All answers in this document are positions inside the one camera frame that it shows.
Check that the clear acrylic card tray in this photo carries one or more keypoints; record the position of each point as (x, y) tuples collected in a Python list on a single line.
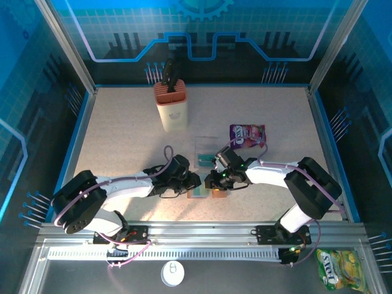
[(208, 144)]

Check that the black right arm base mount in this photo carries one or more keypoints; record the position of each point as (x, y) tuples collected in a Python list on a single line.
[(266, 234)]

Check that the orange tray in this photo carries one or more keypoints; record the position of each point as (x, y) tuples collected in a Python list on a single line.
[(219, 194)]

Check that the blue credit card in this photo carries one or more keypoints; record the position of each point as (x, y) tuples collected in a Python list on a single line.
[(200, 193)]

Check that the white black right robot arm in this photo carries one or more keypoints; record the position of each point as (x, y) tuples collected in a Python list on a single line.
[(269, 174)]

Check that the aluminium frame rail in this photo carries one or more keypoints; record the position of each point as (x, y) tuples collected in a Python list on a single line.
[(199, 232)]

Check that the aluminium frame post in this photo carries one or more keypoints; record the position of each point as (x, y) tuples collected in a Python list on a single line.
[(70, 49), (334, 49)]

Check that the teal credit card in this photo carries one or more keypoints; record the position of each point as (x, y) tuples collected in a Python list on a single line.
[(205, 163)]

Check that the cream knife block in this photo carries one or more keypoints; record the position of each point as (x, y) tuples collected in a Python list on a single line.
[(173, 113)]

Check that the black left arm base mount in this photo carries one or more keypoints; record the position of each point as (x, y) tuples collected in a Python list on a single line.
[(139, 234)]

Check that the aluminium side rail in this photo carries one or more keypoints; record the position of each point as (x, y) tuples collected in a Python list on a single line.
[(325, 147), (78, 147)]

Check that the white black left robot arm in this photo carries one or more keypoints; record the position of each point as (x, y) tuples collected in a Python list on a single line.
[(128, 185)]

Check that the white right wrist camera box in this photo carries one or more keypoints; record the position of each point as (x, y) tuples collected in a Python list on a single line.
[(220, 160)]

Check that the green yellow Fox's candy bag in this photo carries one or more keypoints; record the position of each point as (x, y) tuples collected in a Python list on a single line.
[(340, 271)]

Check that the purple Fox's candy bag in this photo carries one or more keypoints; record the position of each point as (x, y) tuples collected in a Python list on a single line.
[(245, 131)]

